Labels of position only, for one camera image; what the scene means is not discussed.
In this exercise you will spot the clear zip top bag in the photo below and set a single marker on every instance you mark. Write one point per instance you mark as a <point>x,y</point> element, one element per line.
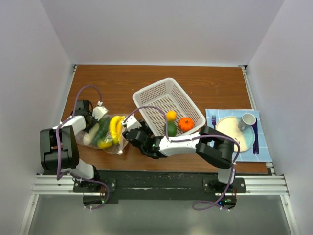
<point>115,148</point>

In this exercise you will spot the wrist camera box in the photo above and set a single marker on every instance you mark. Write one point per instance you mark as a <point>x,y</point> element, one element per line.
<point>98,112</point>
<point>130,122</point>

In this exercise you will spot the blue checked cloth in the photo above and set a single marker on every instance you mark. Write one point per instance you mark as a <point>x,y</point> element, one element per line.
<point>246,156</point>

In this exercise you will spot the white mug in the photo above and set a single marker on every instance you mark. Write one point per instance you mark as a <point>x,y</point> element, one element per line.
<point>246,120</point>

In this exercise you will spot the purple plastic spoon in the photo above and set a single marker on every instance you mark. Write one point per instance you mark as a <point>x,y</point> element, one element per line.
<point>254,137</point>

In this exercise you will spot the fake orange fruit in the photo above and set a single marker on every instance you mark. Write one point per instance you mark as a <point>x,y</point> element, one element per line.
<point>171,116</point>

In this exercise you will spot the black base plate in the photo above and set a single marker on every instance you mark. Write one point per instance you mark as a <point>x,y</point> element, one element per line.
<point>150,185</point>

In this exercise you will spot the green fake vegetable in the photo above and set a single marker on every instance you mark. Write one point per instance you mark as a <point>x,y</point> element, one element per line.
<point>103,129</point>

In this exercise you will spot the yellow fake lemon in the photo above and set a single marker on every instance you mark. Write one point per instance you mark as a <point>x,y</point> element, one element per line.
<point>104,143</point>

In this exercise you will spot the purple plastic knife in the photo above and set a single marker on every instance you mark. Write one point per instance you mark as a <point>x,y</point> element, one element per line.
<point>256,144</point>

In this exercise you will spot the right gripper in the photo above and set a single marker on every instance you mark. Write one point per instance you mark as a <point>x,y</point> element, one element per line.
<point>145,128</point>

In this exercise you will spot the white perforated plastic basket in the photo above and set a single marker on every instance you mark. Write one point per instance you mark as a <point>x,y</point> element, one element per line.
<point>167,94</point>

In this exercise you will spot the cream plate with leaf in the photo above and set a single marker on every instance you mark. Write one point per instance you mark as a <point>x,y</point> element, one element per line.
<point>229,126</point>

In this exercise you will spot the fake corn cob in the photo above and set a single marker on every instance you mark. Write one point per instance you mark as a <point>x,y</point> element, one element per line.
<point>88,137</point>

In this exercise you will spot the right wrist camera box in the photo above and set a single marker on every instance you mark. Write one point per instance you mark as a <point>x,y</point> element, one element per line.
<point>130,122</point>

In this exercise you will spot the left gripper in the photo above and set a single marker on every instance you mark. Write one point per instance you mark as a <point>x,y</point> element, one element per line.
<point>94,122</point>

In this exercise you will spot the green fake avocado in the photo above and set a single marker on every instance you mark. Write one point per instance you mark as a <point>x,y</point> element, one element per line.
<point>172,129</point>

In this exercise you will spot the purple plastic fork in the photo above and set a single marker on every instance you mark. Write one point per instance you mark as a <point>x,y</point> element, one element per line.
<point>214,121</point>

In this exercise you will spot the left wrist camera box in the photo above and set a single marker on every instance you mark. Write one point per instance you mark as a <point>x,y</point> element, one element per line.
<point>98,112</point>

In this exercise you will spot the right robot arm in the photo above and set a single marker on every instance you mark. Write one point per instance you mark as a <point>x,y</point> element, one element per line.
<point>216,148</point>

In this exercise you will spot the orange fake pumpkin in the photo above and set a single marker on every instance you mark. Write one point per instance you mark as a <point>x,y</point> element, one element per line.
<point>185,124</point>

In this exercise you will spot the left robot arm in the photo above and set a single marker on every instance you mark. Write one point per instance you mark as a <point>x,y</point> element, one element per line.
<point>59,150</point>

